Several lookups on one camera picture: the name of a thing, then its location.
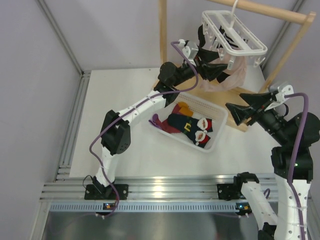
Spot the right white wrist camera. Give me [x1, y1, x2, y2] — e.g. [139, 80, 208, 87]
[266, 82, 294, 111]

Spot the grey slotted cable duct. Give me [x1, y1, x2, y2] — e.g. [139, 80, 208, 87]
[49, 200, 249, 213]

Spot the aluminium mounting rail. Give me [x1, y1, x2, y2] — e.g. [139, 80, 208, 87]
[41, 173, 312, 202]

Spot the maroon purple sock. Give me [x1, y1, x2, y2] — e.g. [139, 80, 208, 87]
[149, 113, 179, 134]

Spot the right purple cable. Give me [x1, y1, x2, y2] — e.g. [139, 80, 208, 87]
[263, 92, 310, 240]

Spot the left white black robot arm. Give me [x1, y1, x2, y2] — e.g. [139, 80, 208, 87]
[84, 46, 228, 201]

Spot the maroon orange sock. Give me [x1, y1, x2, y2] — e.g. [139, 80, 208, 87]
[171, 101, 194, 117]

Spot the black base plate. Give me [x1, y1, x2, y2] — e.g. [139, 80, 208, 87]
[84, 184, 129, 200]
[217, 183, 245, 201]

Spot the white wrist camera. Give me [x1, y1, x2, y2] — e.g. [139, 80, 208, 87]
[178, 39, 199, 60]
[266, 82, 294, 111]

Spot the navy santa sock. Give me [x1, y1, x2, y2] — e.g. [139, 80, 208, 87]
[167, 113, 213, 134]
[182, 130, 211, 149]

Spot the black white striped sock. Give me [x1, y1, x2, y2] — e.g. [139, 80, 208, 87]
[219, 26, 239, 49]

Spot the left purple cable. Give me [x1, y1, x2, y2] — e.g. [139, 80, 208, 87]
[89, 41, 200, 218]

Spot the black sock on hanger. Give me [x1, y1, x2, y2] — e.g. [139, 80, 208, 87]
[197, 24, 206, 50]

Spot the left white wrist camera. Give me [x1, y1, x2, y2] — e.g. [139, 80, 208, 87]
[178, 39, 199, 60]

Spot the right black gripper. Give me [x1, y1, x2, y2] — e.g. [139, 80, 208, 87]
[225, 89, 290, 144]

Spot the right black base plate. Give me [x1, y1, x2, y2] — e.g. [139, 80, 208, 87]
[217, 183, 245, 201]

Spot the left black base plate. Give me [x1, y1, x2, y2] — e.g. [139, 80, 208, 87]
[84, 184, 129, 200]

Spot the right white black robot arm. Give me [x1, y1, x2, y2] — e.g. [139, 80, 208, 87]
[217, 90, 320, 240]

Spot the white plastic basket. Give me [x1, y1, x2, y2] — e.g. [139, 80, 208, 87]
[155, 92, 228, 153]

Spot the aluminium corner frame profile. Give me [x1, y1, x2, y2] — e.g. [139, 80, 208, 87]
[36, 0, 91, 181]

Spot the white plastic clip hanger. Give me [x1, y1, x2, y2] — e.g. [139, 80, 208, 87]
[201, 0, 268, 70]

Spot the purple cable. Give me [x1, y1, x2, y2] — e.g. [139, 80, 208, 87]
[263, 92, 310, 240]
[89, 41, 200, 218]

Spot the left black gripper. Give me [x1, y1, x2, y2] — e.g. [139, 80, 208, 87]
[171, 44, 229, 87]

